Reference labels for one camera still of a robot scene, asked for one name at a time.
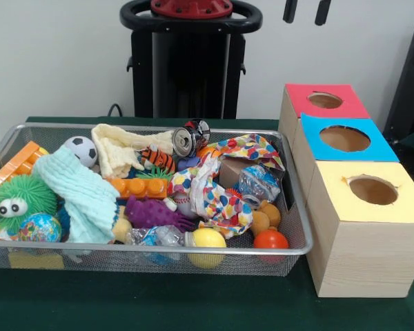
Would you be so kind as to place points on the green spiky ball with eyes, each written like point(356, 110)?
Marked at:
point(20, 196)

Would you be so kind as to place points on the orange studded building brick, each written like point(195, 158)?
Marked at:
point(141, 188)

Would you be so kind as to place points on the black panel stand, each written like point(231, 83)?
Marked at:
point(407, 86)

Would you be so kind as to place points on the globe print ball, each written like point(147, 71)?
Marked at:
point(39, 227)

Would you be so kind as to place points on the small soccer ball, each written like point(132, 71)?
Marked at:
point(81, 150)

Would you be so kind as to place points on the mint green cloth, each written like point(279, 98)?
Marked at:
point(83, 196)

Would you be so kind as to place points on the wooden three-hole box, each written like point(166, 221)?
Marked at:
point(362, 258)

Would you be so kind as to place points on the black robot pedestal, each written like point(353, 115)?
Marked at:
point(186, 69)

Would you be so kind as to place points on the red orange ball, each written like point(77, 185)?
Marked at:
point(270, 241)

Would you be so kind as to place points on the purple knobbly toy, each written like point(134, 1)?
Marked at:
point(152, 213)

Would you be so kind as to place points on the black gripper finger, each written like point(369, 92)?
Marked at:
point(288, 10)
point(322, 12)

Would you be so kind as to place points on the cream waffle cloth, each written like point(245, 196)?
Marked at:
point(114, 148)

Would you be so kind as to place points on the crushed soda can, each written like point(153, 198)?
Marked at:
point(191, 136)

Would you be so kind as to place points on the polka dot cloth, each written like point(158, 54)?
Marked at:
point(210, 196)

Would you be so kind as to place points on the dark green tablecloth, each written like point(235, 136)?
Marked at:
point(158, 303)

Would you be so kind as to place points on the yellow ball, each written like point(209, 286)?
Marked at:
point(207, 241)

